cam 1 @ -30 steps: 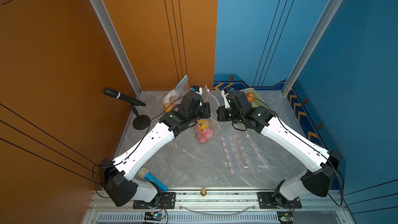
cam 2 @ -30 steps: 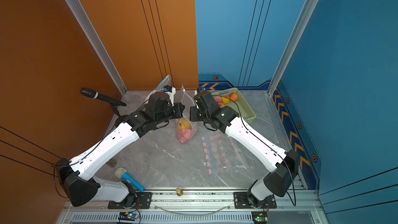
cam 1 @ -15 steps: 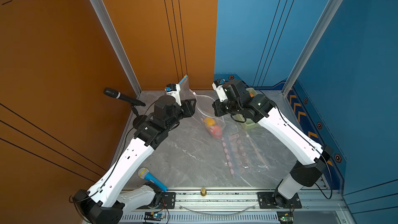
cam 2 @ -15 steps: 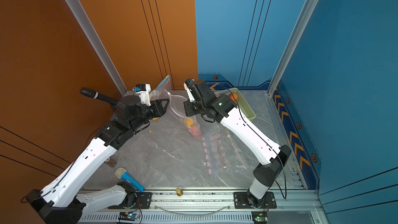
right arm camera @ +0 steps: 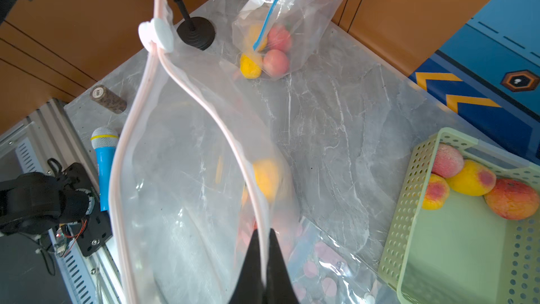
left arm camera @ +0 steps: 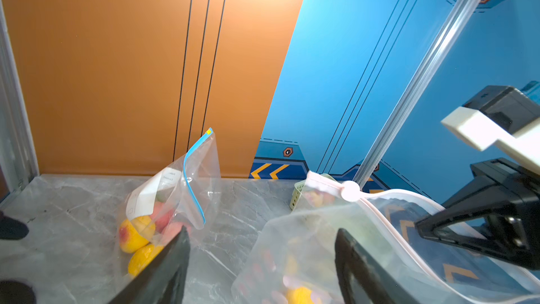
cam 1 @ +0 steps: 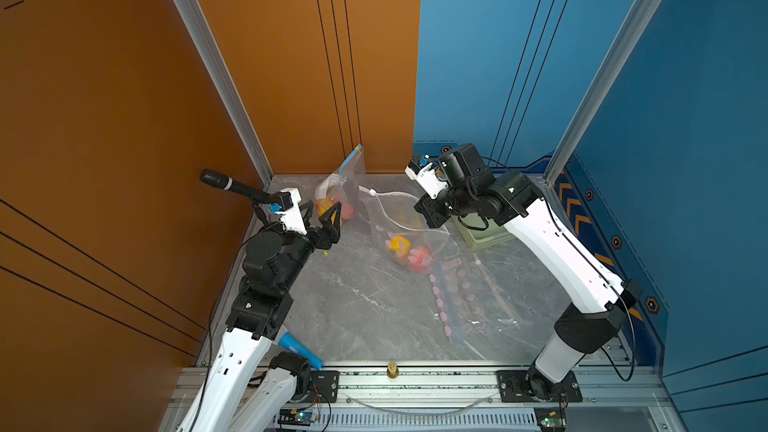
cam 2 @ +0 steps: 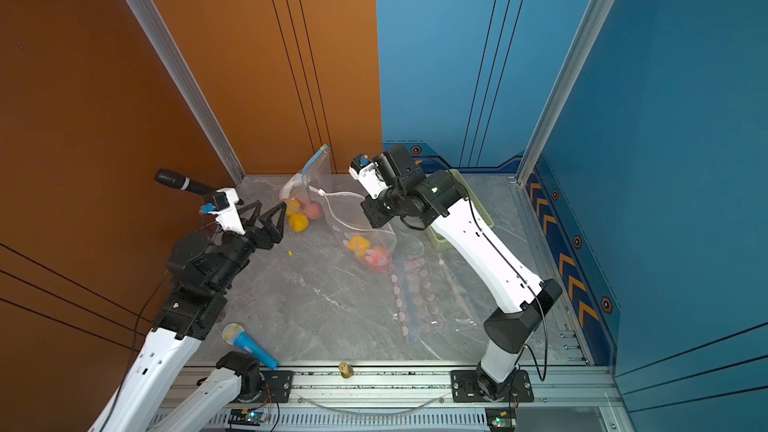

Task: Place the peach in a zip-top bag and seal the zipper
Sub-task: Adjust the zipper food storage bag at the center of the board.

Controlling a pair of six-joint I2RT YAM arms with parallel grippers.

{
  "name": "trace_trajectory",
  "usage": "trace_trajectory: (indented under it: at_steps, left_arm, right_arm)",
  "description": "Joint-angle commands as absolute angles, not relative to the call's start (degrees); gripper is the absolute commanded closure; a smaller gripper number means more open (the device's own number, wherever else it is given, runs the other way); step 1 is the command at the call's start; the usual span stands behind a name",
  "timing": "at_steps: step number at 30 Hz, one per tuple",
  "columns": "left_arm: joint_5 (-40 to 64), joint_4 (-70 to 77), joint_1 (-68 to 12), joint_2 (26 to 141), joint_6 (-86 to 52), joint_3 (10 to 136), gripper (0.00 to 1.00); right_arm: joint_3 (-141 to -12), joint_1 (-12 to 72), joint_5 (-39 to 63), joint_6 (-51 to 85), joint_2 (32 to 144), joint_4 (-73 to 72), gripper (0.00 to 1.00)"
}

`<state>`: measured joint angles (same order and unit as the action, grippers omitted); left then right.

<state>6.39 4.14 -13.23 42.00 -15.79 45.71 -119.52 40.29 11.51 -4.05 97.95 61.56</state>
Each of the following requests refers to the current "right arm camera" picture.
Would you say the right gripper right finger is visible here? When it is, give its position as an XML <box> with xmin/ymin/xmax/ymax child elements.
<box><xmin>263</xmin><ymin>229</ymin><xmax>299</xmax><ymax>304</ymax></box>

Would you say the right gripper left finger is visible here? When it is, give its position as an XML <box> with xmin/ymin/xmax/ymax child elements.
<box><xmin>229</xmin><ymin>229</ymin><xmax>264</xmax><ymax>304</ymax></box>

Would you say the orange topped yellow peach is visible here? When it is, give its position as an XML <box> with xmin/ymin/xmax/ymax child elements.
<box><xmin>253</xmin><ymin>159</ymin><xmax>281</xmax><ymax>205</ymax></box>

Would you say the pink-dotted zip bag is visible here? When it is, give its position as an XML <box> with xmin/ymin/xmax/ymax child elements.
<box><xmin>108</xmin><ymin>0</ymin><xmax>300</xmax><ymax>303</ymax></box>
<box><xmin>287</xmin><ymin>218</ymin><xmax>397</xmax><ymax>303</ymax></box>

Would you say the pink red peach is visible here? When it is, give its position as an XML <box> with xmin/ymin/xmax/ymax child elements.
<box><xmin>267</xmin><ymin>25</ymin><xmax>293</xmax><ymax>53</ymax></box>

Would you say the clear blue-zipper zip bag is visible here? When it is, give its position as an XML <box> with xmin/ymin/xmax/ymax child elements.
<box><xmin>232</xmin><ymin>0</ymin><xmax>343</xmax><ymax>79</ymax></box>

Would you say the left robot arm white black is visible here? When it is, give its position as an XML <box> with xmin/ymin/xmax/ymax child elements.
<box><xmin>1</xmin><ymin>163</ymin><xmax>98</xmax><ymax>235</ymax></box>

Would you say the pink peach basket corner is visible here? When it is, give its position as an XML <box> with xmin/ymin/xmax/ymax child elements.
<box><xmin>432</xmin><ymin>144</ymin><xmax>464</xmax><ymax>179</ymax></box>

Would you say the yellow peach pink spot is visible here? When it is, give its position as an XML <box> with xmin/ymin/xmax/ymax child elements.
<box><xmin>447</xmin><ymin>160</ymin><xmax>497</xmax><ymax>196</ymax></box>

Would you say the orange red wrinkled peach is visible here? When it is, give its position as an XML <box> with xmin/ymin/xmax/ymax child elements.
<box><xmin>484</xmin><ymin>179</ymin><xmax>539</xmax><ymax>220</ymax></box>

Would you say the green plastic fruit basket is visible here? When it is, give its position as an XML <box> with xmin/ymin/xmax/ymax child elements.
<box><xmin>378</xmin><ymin>128</ymin><xmax>539</xmax><ymax>303</ymax></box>

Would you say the left green circuit board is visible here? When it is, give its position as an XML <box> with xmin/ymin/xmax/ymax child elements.
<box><xmin>54</xmin><ymin>223</ymin><xmax>78</xmax><ymax>258</ymax></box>

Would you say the blue handheld microphone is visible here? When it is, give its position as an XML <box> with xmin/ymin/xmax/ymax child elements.
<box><xmin>91</xmin><ymin>127</ymin><xmax>119</xmax><ymax>212</ymax></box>

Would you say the small brown round object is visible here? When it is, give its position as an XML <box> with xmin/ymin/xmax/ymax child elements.
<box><xmin>90</xmin><ymin>84</ymin><xmax>127</xmax><ymax>114</ymax></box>

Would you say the black microphone on stand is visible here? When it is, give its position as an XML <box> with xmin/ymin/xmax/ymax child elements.
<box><xmin>173</xmin><ymin>0</ymin><xmax>216</xmax><ymax>51</ymax></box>

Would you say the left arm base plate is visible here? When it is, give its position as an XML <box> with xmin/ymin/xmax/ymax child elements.
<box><xmin>76</xmin><ymin>208</ymin><xmax>113</xmax><ymax>257</ymax></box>

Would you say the aluminium front rail frame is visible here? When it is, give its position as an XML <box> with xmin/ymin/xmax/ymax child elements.
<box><xmin>1</xmin><ymin>99</ymin><xmax>125</xmax><ymax>303</ymax></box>

